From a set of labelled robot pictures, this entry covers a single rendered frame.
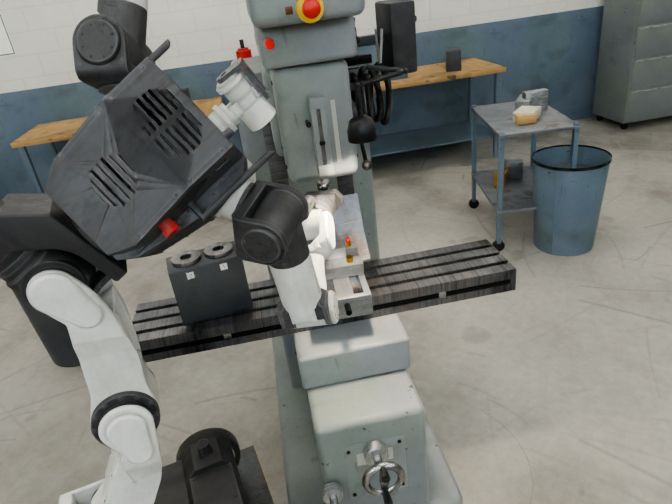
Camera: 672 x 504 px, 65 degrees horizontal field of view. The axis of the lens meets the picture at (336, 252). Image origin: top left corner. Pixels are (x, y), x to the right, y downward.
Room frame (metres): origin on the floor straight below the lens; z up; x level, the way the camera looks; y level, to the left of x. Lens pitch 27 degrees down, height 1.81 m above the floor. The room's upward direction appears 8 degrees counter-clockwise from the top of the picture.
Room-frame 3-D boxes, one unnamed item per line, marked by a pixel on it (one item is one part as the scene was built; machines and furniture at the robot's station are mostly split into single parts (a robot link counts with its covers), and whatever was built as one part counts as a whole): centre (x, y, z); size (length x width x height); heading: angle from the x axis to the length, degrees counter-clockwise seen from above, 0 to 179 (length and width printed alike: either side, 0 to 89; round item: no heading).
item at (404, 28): (1.83, -0.29, 1.62); 0.20 x 0.09 x 0.21; 6
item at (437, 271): (1.49, 0.06, 0.88); 1.24 x 0.23 x 0.08; 96
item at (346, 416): (1.47, 0.01, 0.42); 0.81 x 0.32 x 0.60; 6
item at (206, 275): (1.45, 0.41, 1.02); 0.22 x 0.12 x 0.20; 107
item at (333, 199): (1.40, 0.03, 1.23); 0.13 x 0.12 x 0.10; 78
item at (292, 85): (1.50, 0.01, 1.47); 0.21 x 0.19 x 0.32; 96
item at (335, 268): (1.44, 0.00, 1.01); 0.15 x 0.06 x 0.04; 94
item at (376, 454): (1.00, -0.04, 0.62); 0.16 x 0.12 x 0.12; 6
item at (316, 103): (1.39, 0.00, 1.45); 0.04 x 0.04 x 0.21; 6
